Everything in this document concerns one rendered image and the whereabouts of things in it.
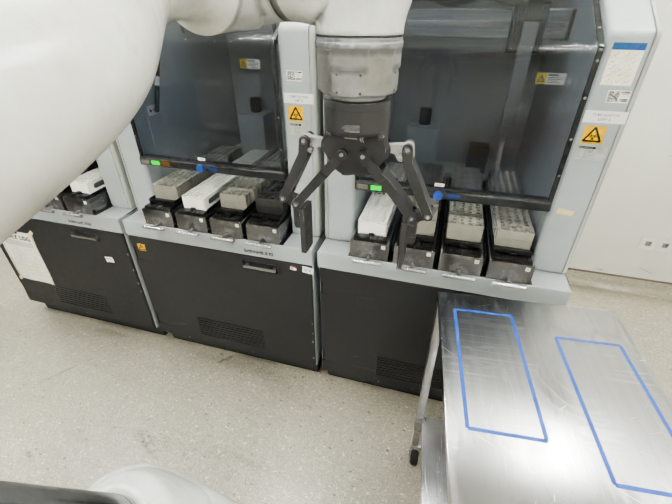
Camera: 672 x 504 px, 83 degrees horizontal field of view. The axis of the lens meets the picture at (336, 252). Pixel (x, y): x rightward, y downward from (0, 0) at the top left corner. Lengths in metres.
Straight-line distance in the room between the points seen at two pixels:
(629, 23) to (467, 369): 0.91
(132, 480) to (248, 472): 1.12
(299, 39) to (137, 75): 1.11
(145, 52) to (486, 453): 0.76
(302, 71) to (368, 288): 0.76
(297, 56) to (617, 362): 1.15
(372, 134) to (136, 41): 0.29
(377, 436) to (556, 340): 0.93
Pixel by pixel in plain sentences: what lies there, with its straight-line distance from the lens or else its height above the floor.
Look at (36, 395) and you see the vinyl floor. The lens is 2.29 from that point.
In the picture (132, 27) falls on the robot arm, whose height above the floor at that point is 1.48.
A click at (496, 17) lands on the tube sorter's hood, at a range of 1.29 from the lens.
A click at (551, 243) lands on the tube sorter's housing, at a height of 0.85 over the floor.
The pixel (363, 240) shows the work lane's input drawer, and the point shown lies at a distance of 1.32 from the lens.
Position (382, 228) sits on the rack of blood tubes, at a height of 0.85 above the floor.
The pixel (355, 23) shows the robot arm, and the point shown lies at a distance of 0.41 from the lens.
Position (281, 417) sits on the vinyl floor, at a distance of 1.80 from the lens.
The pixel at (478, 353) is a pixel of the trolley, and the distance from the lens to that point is 0.96.
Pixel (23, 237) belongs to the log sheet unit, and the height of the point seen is 0.55.
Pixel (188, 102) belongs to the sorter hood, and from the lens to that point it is 1.49.
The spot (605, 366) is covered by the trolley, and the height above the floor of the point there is 0.82.
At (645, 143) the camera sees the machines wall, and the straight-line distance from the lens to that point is 2.57.
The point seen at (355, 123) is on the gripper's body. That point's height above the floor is 1.38.
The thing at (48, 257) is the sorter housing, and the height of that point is 0.45.
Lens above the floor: 1.48
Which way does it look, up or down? 33 degrees down
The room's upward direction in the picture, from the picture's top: straight up
